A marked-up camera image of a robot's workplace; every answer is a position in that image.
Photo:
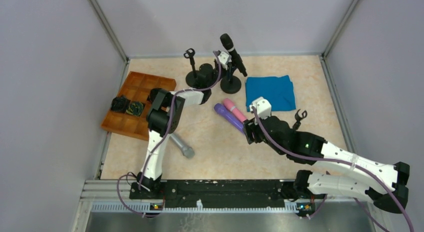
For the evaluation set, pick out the black bundle upper tray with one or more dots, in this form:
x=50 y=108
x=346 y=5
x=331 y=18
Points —
x=152 y=95

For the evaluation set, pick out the pink microphone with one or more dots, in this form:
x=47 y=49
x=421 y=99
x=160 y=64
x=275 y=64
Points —
x=230 y=105

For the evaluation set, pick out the black microphone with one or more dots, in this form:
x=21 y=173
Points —
x=236 y=59

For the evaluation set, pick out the purple microphone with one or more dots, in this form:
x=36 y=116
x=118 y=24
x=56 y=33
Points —
x=221 y=110

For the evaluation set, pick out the blue folded cloth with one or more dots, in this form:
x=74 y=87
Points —
x=279 y=91

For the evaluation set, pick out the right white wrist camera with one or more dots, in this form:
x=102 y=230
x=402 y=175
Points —
x=262 y=107

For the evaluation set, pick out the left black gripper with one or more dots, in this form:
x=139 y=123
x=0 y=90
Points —
x=230 y=62

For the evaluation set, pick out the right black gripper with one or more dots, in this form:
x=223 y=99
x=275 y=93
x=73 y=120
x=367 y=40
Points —
x=250 y=130

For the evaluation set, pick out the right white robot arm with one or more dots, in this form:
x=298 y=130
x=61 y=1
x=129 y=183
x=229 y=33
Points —
x=383 y=185

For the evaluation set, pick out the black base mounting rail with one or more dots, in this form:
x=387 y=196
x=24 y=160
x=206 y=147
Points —
x=222 y=194

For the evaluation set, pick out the green black bundle in tray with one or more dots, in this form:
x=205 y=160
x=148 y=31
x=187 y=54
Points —
x=135 y=108

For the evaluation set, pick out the black mic stand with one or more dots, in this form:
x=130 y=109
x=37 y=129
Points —
x=231 y=87
x=192 y=79
x=299 y=116

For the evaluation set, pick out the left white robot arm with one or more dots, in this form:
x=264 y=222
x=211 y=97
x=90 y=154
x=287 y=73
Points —
x=163 y=118

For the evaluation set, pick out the silver grey microphone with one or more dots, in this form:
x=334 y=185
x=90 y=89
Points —
x=186 y=150

